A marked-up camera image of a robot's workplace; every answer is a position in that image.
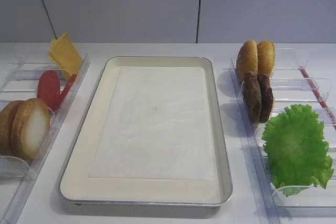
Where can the brown meat patty right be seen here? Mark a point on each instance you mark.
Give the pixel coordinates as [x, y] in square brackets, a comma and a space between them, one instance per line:
[267, 97]

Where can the white parchment paper sheet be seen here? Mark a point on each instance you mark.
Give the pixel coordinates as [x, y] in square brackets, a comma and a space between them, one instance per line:
[158, 126]

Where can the cream metal baking tray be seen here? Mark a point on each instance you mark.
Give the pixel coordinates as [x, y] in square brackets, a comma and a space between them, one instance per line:
[77, 185]

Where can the red tomato slice front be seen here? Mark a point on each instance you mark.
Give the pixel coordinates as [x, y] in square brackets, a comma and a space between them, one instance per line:
[49, 89]

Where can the brown meat patty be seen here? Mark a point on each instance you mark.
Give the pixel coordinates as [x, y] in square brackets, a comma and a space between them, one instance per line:
[252, 96]
[267, 97]

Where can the bun half with white face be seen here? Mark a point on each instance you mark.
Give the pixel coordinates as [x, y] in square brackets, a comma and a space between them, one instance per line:
[30, 125]

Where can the clear right ingredient rack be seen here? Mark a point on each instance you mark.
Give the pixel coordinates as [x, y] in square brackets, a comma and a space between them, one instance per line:
[289, 87]

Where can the golden bun half left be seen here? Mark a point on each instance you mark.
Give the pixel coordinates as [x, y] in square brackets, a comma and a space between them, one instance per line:
[247, 59]

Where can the golden bun half right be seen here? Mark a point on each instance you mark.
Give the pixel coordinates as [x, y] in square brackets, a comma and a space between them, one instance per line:
[266, 57]

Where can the brown meat patty left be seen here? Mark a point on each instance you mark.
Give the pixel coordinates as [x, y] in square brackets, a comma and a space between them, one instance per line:
[252, 96]

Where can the green lettuce leaf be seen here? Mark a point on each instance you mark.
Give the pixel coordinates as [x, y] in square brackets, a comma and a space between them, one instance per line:
[297, 150]

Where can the red tomato slice rear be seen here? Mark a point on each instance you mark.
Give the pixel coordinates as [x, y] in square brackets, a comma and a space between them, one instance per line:
[65, 90]

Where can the red tomato slice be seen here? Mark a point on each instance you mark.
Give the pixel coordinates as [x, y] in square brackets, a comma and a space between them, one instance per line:
[65, 90]
[49, 89]

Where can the brown bun half left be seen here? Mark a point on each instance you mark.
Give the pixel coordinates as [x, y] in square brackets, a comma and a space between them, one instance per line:
[7, 116]

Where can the yellow cheese slice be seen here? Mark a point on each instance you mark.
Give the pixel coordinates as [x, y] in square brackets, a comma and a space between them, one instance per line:
[65, 56]

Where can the golden bun half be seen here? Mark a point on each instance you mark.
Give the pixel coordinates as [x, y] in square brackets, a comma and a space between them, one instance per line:
[266, 57]
[247, 59]

